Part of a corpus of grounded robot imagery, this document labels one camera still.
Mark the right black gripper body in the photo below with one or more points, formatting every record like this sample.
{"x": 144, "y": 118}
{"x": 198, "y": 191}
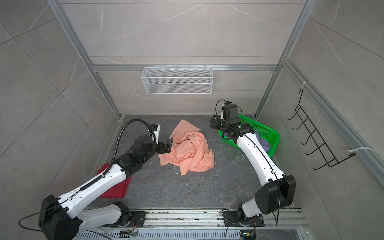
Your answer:
{"x": 219, "y": 123}

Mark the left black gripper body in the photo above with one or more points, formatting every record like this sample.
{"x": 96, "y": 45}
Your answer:
{"x": 160, "y": 148}

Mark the salmon pink t shirt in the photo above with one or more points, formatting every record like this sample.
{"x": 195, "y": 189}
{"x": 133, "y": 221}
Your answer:
{"x": 190, "y": 151}

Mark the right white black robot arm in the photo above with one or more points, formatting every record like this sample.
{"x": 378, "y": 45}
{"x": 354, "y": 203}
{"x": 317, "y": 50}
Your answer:
{"x": 278, "y": 189}

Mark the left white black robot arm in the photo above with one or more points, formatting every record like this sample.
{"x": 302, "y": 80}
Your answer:
{"x": 64, "y": 217}

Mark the purple t shirt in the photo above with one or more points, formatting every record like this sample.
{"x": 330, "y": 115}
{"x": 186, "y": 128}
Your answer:
{"x": 263, "y": 142}

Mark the green plastic laundry basket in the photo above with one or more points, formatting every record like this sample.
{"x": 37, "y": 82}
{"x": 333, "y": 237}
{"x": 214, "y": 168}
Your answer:
{"x": 265, "y": 132}

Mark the folded dark red t shirt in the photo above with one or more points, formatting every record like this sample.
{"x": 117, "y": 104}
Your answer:
{"x": 118, "y": 191}

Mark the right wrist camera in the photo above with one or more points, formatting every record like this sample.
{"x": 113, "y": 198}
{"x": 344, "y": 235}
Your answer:
{"x": 229, "y": 111}

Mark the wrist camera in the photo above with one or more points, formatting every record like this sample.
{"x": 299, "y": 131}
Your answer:
{"x": 229, "y": 111}
{"x": 154, "y": 132}

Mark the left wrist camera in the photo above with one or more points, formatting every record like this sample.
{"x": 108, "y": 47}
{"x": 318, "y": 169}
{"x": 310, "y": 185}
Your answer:
{"x": 154, "y": 132}

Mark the white wire mesh shelf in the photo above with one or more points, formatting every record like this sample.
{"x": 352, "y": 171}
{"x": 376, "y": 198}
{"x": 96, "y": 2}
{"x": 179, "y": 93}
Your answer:
{"x": 177, "y": 80}

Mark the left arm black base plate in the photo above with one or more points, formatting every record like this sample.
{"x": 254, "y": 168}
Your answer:
{"x": 134, "y": 219}

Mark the aluminium rail base frame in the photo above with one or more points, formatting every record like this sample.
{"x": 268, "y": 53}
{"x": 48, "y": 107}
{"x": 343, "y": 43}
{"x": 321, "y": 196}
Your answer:
{"x": 209, "y": 224}

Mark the black wire hook rack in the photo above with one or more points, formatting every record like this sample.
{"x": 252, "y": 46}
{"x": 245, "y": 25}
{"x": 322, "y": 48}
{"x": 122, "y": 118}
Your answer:
{"x": 316, "y": 137}

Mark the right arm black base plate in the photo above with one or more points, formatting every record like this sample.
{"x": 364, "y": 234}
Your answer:
{"x": 232, "y": 219}

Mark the aluminium frame profiles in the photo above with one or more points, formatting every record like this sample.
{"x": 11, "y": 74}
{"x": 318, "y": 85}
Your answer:
{"x": 368, "y": 157}

